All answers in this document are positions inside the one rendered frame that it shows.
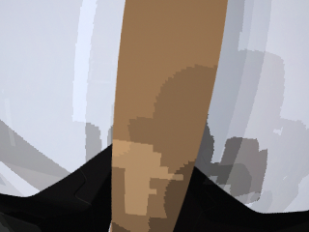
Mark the long wooden bed rail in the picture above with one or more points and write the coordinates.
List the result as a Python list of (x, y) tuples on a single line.
[(168, 56)]

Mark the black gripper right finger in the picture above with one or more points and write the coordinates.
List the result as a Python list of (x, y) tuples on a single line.
[(208, 208)]

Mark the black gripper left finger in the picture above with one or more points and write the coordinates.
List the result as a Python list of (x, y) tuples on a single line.
[(78, 203)]

